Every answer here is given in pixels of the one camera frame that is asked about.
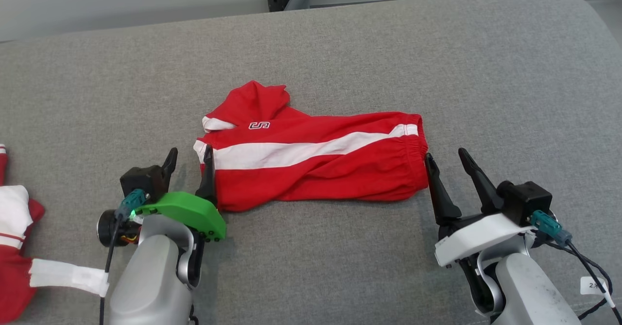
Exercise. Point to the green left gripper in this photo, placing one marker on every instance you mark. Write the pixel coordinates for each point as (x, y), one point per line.
(189, 208)

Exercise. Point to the red and white jersey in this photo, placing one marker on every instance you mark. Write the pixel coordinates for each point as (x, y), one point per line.
(12, 271)

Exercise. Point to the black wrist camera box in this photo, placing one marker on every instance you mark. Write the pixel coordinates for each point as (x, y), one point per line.
(527, 198)
(143, 179)

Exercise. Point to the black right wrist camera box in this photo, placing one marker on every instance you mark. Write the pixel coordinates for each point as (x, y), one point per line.
(527, 198)

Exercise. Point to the red shorts with white stripe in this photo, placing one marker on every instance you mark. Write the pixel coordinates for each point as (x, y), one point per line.
(340, 179)

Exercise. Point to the grey fabric sofa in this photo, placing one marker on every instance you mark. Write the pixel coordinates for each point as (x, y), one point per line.
(340, 48)

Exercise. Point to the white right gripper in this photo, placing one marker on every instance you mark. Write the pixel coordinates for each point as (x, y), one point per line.
(478, 237)

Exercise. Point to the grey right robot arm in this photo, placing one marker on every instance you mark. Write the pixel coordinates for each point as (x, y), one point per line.
(529, 291)

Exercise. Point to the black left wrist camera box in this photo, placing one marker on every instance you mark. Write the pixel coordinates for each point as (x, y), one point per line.
(143, 179)

